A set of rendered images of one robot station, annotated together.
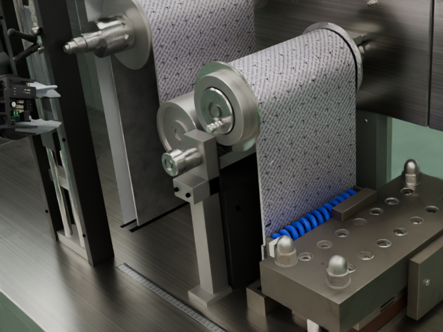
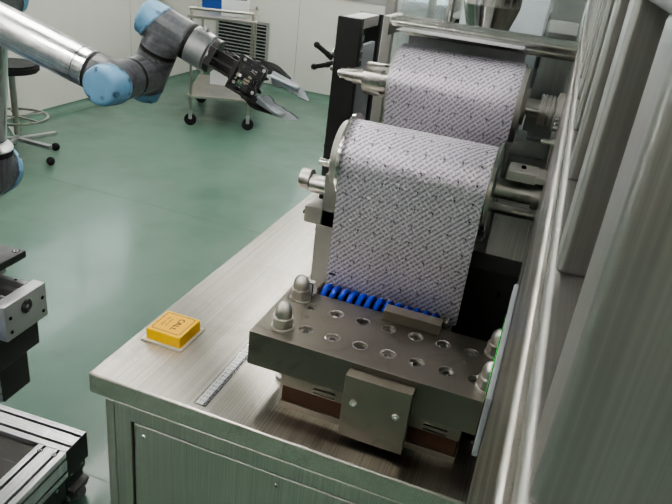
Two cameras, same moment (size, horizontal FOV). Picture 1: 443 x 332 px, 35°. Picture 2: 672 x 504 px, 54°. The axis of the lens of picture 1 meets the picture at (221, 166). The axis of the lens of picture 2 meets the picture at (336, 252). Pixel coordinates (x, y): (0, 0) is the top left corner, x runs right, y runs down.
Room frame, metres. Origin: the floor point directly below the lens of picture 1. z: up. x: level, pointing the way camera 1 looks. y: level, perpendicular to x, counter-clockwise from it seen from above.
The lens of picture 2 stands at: (0.43, -0.90, 1.58)
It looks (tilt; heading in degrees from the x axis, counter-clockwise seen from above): 26 degrees down; 56
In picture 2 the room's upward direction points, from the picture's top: 7 degrees clockwise
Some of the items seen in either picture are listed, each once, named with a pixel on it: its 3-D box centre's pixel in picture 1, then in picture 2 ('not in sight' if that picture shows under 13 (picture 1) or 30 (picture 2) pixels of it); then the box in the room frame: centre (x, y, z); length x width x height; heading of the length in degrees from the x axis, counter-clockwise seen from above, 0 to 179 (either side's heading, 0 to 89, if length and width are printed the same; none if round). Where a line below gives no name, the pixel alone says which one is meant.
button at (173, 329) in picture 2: not in sight; (173, 329); (0.75, 0.07, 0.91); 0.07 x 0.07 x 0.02; 39
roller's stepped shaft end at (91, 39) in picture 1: (80, 44); (352, 74); (1.16, 0.21, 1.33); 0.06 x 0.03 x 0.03; 129
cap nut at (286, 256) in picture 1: (285, 248); (301, 286); (0.92, -0.09, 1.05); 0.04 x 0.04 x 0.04
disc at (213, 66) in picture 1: (226, 107); (350, 155); (1.03, -0.02, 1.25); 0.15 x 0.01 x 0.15; 39
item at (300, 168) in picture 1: (310, 168); (397, 258); (1.06, -0.15, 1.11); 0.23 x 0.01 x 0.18; 129
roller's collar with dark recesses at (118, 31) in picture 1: (110, 35); (380, 79); (1.20, 0.17, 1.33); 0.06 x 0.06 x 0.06; 39
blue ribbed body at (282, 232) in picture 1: (318, 219); (381, 308); (1.03, -0.16, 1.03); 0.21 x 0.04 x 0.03; 129
